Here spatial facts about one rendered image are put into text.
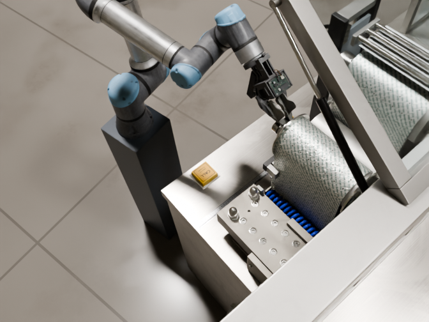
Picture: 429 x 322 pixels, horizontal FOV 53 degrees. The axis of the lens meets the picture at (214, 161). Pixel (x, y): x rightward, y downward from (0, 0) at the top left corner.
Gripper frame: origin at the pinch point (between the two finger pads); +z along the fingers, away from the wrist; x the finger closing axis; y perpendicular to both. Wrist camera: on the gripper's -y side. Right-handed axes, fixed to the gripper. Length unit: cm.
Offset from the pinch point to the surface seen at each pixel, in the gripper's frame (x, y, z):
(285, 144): -7.3, 6.6, 3.5
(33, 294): -104, -140, 28
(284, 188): -8.3, -7.1, 18.8
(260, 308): -49, 56, 5
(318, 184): -8.3, 13.1, 15.9
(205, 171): -17.4, -37.8, 6.7
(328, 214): -8.3, 9.2, 26.4
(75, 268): -80, -139, 30
